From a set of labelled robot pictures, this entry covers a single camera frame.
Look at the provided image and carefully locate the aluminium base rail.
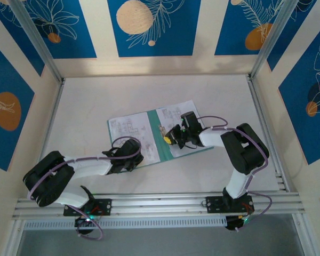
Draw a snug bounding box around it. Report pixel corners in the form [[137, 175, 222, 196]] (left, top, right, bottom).
[[12, 191, 307, 221]]

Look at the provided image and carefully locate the white slotted cable duct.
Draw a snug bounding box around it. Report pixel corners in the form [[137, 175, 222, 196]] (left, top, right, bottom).
[[23, 215, 228, 231]]

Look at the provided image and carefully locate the aluminium side rail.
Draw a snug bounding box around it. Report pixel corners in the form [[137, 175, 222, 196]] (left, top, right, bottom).
[[28, 78, 66, 198], [246, 75, 291, 192]]

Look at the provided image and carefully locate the printed drawing sheet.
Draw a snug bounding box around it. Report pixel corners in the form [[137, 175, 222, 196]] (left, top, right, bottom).
[[156, 100, 213, 160], [107, 111, 161, 164]]

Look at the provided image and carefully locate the blue floral wall panel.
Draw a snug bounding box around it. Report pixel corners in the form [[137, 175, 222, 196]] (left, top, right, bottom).
[[0, 5, 45, 77], [266, 0, 320, 72], [107, 0, 202, 58], [278, 25, 320, 165], [214, 0, 286, 57], [18, 0, 98, 60], [0, 37, 35, 172]]

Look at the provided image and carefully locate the aluminium frame post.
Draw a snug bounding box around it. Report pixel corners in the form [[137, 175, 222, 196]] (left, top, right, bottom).
[[8, 0, 65, 84], [248, 0, 302, 81]]

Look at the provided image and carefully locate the green paper folder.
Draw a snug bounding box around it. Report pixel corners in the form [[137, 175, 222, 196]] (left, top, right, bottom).
[[146, 108, 213, 163]]

